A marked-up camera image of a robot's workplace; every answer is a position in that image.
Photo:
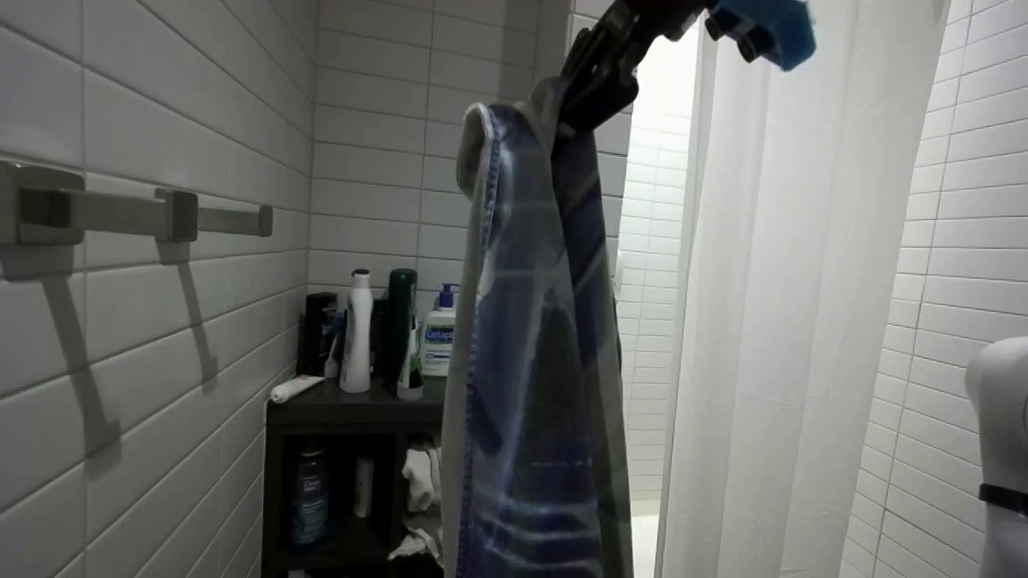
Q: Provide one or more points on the tall black bottle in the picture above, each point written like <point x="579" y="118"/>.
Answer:
<point x="404" y="316"/>

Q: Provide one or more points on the white tube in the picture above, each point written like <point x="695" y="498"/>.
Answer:
<point x="293" y="389"/>

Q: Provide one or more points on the blue striped towel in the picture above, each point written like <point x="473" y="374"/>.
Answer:
<point x="534" y="428"/>

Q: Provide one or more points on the crumpled white cloth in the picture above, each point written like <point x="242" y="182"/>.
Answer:
<point x="421" y="483"/>

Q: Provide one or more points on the dark blue bottle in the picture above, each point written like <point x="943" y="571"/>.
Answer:
<point x="311" y="503"/>

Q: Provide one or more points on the white pump lotion bottle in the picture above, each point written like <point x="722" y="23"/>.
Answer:
<point x="438" y="342"/>

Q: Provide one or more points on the white shower curtain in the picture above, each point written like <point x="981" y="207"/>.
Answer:
<point x="792" y="324"/>

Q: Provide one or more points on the short black bottle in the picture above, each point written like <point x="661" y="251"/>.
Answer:
<point x="315" y="333"/>

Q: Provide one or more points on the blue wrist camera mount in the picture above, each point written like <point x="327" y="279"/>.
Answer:
<point x="771" y="28"/>

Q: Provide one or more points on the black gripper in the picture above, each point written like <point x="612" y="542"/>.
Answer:
<point x="637" y="28"/>

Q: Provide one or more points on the metal wall towel rack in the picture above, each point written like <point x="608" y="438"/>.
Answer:
<point x="116" y="213"/>

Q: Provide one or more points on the small grey bottle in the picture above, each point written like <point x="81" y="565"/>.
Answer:
<point x="363" y="489"/>

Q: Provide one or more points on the black shelf unit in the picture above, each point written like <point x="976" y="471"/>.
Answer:
<point x="343" y="413"/>

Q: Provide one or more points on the tall white bottle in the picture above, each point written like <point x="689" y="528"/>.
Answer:
<point x="358" y="337"/>

